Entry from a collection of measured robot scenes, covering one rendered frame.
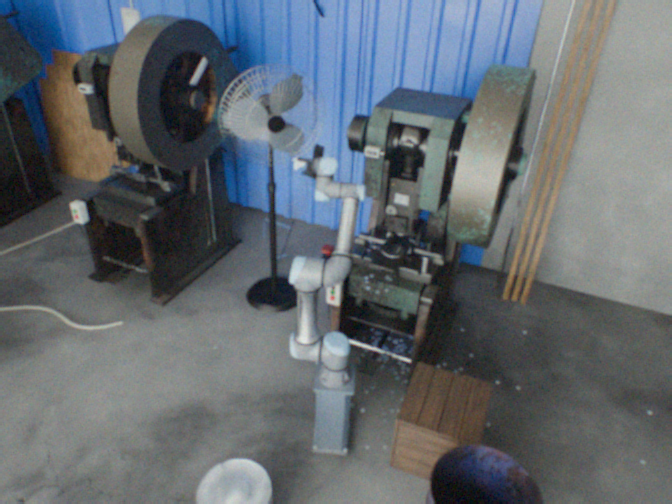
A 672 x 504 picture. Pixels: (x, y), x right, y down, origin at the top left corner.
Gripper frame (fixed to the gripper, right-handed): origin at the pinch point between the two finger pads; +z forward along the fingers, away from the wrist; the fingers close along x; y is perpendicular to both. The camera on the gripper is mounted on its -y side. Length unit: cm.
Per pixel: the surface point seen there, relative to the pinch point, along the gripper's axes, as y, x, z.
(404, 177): -9.4, 46.5, -12.4
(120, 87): -9, -90, 46
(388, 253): 29, 56, -3
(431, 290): 40, 80, -14
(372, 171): -6.8, 30.3, -9.6
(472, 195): -2, 52, -67
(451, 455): 102, 74, -75
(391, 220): 12, 50, -5
